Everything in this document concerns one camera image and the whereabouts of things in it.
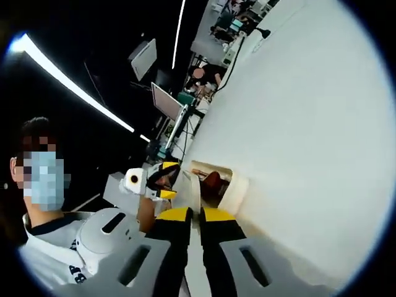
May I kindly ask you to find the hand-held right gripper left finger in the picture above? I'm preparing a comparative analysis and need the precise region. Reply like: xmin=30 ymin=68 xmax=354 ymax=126
xmin=58 ymin=207 xmax=195 ymax=297

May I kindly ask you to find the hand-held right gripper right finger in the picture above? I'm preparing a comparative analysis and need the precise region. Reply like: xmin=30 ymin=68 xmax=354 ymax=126
xmin=199 ymin=207 xmax=335 ymax=297

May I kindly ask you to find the dark red wooden spoon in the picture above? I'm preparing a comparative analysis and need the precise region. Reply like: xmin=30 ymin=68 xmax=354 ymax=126
xmin=202 ymin=171 xmax=224 ymax=194

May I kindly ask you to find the white cutlery case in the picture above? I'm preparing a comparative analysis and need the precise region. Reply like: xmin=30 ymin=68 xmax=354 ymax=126
xmin=172 ymin=159 xmax=250 ymax=219

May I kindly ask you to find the person's left hand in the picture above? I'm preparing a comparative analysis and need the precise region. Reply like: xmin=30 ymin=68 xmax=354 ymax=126
xmin=137 ymin=197 xmax=162 ymax=233

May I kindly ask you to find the white chest-worn device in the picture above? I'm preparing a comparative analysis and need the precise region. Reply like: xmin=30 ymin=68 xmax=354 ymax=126
xmin=75 ymin=207 xmax=147 ymax=276

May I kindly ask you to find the white desktop monitor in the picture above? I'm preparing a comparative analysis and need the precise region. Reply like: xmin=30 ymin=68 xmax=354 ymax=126
xmin=150 ymin=81 xmax=184 ymax=121

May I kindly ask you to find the long ceiling light strip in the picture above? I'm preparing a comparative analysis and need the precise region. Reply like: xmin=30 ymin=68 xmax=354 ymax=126
xmin=9 ymin=32 xmax=136 ymax=134
xmin=171 ymin=0 xmax=187 ymax=70

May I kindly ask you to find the white ceiling air conditioner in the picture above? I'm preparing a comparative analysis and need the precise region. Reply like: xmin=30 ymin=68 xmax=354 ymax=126
xmin=129 ymin=38 xmax=158 ymax=82

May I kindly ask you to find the person's head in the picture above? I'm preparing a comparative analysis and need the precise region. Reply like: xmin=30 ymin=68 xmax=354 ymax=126
xmin=9 ymin=116 xmax=67 ymax=228

